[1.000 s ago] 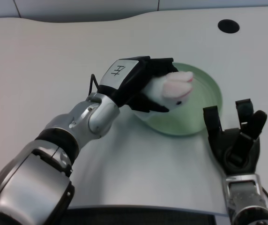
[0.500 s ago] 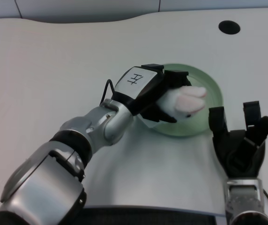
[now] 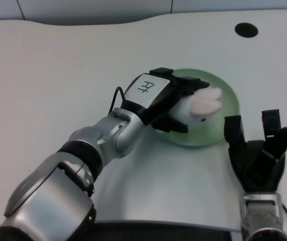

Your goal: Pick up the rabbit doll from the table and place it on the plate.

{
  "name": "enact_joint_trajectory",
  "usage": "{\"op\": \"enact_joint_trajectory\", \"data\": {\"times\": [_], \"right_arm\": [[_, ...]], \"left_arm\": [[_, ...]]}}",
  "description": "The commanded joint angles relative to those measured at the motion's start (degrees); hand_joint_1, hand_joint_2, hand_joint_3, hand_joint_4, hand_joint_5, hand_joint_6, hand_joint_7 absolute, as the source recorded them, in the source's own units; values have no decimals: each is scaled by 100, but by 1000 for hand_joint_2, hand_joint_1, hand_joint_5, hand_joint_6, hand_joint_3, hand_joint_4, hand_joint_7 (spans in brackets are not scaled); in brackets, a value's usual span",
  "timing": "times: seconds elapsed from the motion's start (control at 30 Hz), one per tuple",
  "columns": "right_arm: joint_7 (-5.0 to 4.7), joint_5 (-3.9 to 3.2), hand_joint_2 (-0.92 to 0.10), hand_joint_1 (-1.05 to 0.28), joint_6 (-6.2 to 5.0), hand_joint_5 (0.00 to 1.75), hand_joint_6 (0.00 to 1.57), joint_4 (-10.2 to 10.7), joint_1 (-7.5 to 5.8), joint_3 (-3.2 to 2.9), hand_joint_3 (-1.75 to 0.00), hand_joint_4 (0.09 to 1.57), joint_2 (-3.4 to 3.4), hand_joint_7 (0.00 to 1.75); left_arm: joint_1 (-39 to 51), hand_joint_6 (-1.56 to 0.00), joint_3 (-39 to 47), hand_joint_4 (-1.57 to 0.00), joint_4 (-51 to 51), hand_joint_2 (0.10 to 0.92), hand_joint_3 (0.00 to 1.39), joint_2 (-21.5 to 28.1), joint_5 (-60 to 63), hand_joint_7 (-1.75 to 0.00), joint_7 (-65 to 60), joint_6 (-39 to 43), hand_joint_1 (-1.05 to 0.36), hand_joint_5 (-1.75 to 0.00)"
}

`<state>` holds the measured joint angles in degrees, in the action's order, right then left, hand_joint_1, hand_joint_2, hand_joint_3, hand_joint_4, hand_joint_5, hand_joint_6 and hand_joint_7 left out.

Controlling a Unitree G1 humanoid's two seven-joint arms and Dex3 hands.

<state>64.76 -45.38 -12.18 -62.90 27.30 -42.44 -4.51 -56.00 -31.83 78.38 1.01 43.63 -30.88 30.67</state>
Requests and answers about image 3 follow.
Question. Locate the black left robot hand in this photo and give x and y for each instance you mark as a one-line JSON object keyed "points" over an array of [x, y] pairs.
{"points": [[156, 100]]}

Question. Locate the white plush rabbit doll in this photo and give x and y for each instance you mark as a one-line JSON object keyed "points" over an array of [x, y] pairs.
{"points": [[201, 106]]}

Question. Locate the green round plate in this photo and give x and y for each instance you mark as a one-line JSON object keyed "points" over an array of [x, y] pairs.
{"points": [[221, 125]]}

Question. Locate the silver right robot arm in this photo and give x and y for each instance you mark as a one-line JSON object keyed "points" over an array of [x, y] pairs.
{"points": [[261, 217]]}

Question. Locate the black mesh panel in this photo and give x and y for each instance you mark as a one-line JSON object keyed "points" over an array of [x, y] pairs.
{"points": [[158, 231]]}

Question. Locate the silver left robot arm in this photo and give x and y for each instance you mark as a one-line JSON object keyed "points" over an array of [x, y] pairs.
{"points": [[65, 173]]}

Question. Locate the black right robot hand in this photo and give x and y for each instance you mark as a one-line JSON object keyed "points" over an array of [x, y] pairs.
{"points": [[257, 155]]}

